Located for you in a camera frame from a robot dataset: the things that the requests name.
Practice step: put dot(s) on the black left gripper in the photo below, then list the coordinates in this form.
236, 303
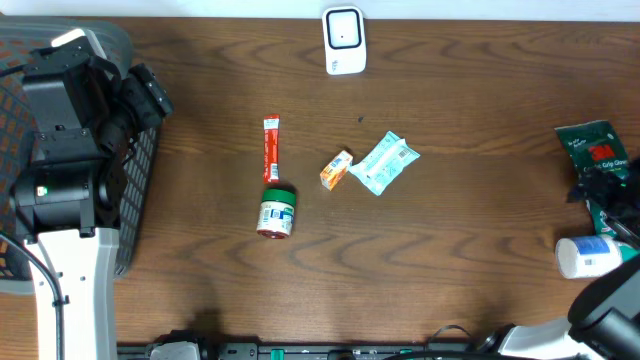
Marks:
154, 100

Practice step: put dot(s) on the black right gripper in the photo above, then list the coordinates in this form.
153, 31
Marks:
606, 185

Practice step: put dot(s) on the green 3M gloves package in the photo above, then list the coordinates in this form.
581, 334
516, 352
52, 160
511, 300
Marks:
591, 145

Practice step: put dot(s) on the white cotton swab tub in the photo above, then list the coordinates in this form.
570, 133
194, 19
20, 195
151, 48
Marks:
587, 256

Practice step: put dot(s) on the red box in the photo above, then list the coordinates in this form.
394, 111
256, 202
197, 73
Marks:
271, 145

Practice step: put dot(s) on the green lid jar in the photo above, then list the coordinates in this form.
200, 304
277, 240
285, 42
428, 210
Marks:
277, 213

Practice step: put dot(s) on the orange Kleenex tissue pack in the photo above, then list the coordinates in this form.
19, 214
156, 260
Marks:
335, 170

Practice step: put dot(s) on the mint green wipes pack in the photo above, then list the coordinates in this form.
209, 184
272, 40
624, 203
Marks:
384, 163

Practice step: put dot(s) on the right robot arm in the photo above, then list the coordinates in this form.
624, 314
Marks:
603, 321

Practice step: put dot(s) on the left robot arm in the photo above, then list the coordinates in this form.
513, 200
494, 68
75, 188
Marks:
68, 200

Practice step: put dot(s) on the white barcode scanner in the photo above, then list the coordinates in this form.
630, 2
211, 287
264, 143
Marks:
344, 40

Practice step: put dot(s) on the grey plastic shopping basket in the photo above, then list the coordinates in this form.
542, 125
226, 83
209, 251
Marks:
20, 37

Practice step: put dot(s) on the black mounting rail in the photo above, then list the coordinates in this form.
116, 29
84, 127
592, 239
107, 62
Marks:
253, 351

